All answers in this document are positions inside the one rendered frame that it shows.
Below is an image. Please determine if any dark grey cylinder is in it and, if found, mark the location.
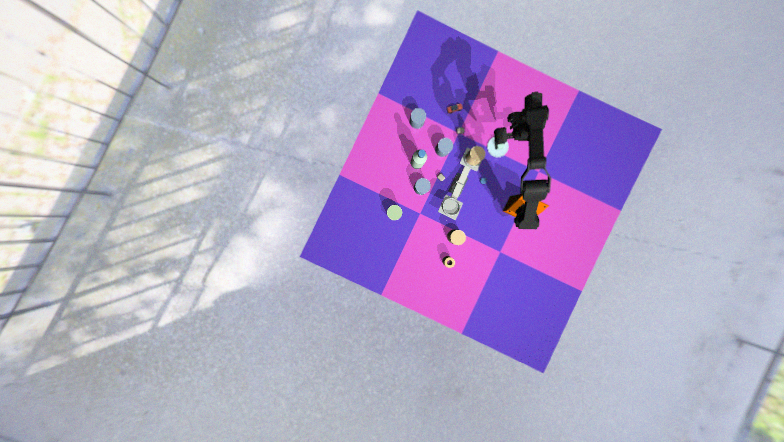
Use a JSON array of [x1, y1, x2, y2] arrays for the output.
[[435, 138, 453, 157], [410, 108, 426, 129], [414, 178, 431, 195]]

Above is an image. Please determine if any white round dish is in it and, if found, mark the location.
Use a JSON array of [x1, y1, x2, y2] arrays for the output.
[[488, 137, 509, 158]]

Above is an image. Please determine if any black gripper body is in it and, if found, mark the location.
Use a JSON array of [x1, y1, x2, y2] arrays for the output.
[[494, 121, 528, 144]]

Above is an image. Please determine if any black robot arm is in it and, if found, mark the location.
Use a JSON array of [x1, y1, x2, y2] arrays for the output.
[[507, 91, 552, 229]]

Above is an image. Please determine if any dark olive green cylinder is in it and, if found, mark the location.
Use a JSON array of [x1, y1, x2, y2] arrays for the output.
[[387, 205, 402, 220]]

